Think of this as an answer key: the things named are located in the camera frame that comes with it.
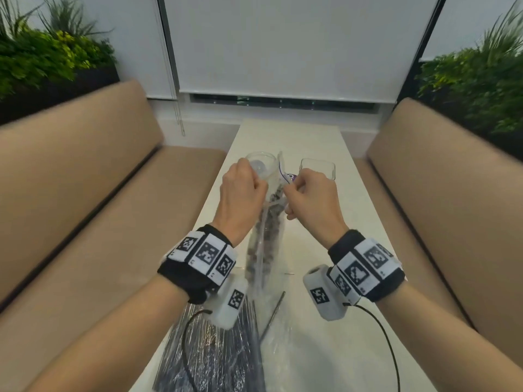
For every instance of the person's left hand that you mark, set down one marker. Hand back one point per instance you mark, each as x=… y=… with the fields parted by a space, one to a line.
x=239 y=200

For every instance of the tan cushioned bench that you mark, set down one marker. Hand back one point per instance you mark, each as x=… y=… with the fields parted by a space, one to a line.
x=441 y=191
x=90 y=191

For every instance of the person's right hand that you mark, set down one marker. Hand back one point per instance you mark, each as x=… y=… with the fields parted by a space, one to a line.
x=316 y=204

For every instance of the black planter box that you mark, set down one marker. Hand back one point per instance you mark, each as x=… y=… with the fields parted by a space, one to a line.
x=73 y=91

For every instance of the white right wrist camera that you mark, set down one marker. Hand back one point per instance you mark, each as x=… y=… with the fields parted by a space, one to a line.
x=322 y=293

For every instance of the pack of black straws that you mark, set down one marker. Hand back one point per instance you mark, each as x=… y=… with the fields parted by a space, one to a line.
x=220 y=359

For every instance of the round clear glass jar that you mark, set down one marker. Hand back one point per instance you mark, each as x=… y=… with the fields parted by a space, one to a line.
x=261 y=163

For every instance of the black right marker wristband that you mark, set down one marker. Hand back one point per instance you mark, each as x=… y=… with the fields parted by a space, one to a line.
x=367 y=269

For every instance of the person's right fingers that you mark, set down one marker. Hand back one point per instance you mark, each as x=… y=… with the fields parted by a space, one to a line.
x=295 y=195

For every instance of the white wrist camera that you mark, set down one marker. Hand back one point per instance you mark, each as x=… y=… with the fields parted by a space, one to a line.
x=231 y=306
x=322 y=293

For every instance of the single black straw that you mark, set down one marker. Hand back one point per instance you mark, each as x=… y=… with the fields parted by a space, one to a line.
x=273 y=316

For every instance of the dark window frame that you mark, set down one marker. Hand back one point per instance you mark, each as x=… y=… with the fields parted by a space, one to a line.
x=286 y=102

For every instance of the person's left forearm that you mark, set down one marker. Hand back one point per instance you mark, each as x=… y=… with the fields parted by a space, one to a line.
x=122 y=326

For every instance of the wide white roller blind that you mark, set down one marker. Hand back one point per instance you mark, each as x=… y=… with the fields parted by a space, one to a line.
x=294 y=44

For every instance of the person's right forearm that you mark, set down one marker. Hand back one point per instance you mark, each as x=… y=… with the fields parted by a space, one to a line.
x=429 y=334

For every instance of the black left marker wristband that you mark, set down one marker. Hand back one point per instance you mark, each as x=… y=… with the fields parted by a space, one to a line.
x=200 y=261

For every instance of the black marker wristband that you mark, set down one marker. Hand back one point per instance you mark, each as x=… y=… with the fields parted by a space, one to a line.
x=200 y=261
x=367 y=269

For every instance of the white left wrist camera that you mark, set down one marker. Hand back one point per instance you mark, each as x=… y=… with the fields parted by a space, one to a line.
x=231 y=306

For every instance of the square clear glass cup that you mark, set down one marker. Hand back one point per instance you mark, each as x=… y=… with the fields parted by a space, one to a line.
x=320 y=167

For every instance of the clear zip bag dark pieces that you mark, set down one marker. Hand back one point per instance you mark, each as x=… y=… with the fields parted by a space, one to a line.
x=267 y=240

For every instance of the green leafy plant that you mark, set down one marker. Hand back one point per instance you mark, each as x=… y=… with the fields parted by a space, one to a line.
x=478 y=85
x=45 y=48

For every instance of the person's left fingers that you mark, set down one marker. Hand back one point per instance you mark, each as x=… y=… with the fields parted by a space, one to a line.
x=258 y=187

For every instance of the narrow white roller blind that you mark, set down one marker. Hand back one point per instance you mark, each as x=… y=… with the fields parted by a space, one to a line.
x=461 y=24
x=135 y=44

